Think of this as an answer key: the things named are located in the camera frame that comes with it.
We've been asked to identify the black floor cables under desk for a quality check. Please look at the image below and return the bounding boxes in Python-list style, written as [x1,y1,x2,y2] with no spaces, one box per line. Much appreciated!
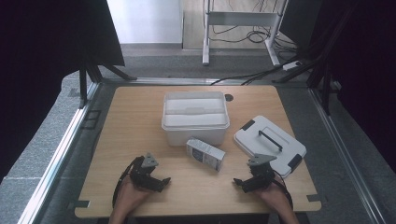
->
[209,22,300,54]

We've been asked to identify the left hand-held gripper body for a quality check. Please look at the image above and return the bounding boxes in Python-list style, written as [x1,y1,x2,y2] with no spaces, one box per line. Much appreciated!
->
[129,152,160,189]

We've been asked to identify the grey and white carton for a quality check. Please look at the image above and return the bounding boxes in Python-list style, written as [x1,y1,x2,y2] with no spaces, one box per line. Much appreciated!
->
[186,136,226,173]

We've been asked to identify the person's left hand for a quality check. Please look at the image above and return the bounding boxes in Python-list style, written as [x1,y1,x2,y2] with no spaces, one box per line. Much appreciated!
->
[115,178,150,215]

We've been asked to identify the white plastic storage box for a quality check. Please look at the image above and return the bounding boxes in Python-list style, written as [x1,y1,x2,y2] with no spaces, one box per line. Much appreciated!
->
[161,91,231,147]

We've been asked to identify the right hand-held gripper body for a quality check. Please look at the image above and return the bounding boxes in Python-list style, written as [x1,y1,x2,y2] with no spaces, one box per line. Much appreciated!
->
[247,153,278,190]

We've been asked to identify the white metal desk frame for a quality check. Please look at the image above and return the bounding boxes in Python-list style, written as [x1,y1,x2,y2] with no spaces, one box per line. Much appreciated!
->
[202,0,290,67]

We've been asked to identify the black metal stand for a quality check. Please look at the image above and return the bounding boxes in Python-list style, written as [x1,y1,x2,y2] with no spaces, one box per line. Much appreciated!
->
[273,46,332,117]
[78,55,138,110]

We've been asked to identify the aluminium rail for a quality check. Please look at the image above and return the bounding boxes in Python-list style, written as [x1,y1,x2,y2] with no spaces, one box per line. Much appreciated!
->
[307,88,388,224]
[102,77,250,86]
[18,81,101,224]

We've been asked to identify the white power strip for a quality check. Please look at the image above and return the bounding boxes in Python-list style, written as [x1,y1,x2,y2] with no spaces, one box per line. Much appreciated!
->
[281,60,303,72]

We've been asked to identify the white lid with black handle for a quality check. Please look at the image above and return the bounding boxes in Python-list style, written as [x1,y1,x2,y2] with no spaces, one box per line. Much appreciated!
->
[233,115,307,179]

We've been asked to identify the person's right hand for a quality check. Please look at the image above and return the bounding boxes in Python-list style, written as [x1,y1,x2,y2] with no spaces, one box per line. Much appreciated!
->
[253,181,292,214]

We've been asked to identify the left hand-held gripper black cable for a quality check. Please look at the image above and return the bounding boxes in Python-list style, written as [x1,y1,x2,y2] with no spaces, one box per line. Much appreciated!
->
[111,155,145,209]

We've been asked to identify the black floor bracket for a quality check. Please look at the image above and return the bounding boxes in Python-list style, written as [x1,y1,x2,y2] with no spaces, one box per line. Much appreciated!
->
[80,109,103,131]

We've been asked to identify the white box lid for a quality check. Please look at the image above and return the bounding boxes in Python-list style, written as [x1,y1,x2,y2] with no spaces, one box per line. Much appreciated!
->
[163,97,228,128]

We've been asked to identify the black cables along floor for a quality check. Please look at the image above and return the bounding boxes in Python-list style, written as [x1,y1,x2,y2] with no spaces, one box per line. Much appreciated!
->
[210,55,311,86]

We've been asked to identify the black curtain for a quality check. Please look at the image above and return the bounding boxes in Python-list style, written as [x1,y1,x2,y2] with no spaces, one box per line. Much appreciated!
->
[279,0,396,175]
[0,0,126,183]

